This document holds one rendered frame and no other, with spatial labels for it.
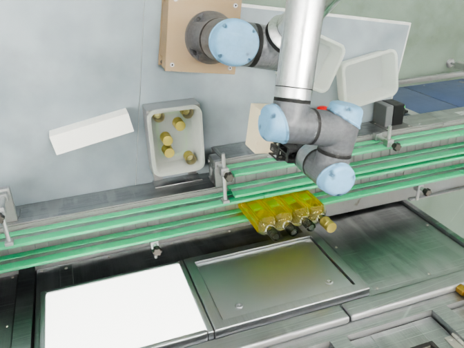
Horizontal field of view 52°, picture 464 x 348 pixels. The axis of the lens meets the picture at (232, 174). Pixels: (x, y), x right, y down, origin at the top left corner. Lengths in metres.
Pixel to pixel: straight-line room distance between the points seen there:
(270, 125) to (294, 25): 0.19
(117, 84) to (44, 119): 0.24
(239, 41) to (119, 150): 0.58
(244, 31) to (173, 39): 0.26
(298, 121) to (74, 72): 0.79
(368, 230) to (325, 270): 0.35
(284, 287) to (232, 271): 0.17
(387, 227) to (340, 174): 0.83
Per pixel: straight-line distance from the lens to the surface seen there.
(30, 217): 1.56
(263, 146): 1.28
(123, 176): 1.62
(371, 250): 1.68
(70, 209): 1.55
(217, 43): 1.24
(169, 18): 1.42
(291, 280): 1.45
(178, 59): 1.43
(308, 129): 0.95
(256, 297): 1.39
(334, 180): 1.01
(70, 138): 1.50
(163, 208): 1.51
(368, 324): 1.38
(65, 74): 1.51
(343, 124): 1.00
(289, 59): 0.94
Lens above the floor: 2.23
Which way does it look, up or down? 59 degrees down
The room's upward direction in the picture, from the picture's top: 140 degrees clockwise
